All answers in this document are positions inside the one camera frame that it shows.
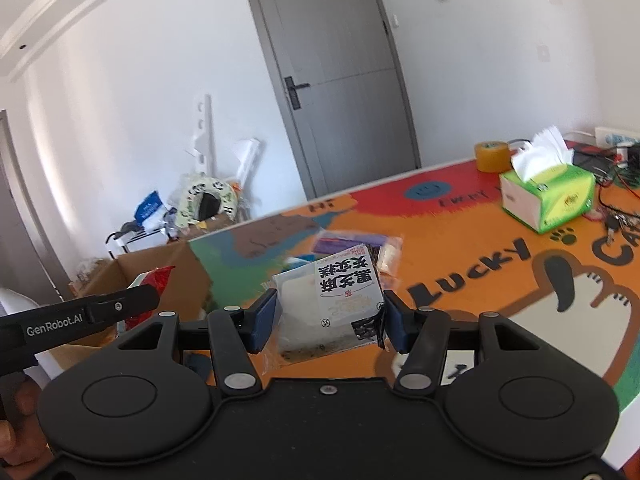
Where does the colourful cat print table mat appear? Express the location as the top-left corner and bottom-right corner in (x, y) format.
(187, 137), (640, 411)

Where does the panda print toilet seat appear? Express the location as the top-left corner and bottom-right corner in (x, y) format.
(175, 172), (240, 231)

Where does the red and black flat case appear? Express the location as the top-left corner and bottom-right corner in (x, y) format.
(570, 140), (616, 168)

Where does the blue and white bag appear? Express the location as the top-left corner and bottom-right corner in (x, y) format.
(134, 190), (168, 226)

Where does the black and white snack packet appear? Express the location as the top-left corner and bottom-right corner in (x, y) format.
(260, 244), (388, 366)

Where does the black door handle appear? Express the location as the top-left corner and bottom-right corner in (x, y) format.
(284, 76), (311, 110)

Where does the grey door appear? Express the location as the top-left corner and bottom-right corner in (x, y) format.
(240, 0), (423, 201)

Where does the brown box with orange print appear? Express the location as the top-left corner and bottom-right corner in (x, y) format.
(72, 257), (113, 291)

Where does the tall white plastic board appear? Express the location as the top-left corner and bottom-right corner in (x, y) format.
(185, 92), (216, 181)

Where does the yellow tape roll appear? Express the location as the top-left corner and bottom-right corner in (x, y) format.
(474, 141), (511, 173)

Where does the small open cardboard box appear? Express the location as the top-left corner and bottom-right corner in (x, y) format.
(192, 215), (236, 233)

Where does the green tissue box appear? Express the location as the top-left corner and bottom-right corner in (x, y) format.
(500, 125), (597, 235)

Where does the bunch of keys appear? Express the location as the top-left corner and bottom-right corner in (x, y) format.
(602, 212), (633, 233)

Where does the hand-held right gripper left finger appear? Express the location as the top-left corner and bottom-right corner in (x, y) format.
(116, 287), (279, 396)

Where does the small red snack packet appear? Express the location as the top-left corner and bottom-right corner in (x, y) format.
(117, 266), (177, 333)

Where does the purple and white snack packet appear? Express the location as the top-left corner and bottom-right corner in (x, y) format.
(312, 230), (405, 281)

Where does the brown door frame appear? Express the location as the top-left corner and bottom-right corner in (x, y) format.
(0, 110), (71, 306)

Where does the large cardboard box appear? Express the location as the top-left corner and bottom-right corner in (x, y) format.
(70, 241), (213, 348)

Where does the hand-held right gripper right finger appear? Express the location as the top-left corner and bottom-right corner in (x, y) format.
(382, 289), (543, 396)

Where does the short white plastic board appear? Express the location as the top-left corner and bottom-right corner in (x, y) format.
(232, 137), (263, 186)

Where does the white power strip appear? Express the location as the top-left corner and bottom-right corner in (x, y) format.
(595, 126), (640, 148)

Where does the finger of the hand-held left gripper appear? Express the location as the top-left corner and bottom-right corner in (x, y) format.
(85, 284), (162, 325)

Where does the person's left hand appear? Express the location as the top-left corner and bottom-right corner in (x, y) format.
(0, 380), (53, 468)

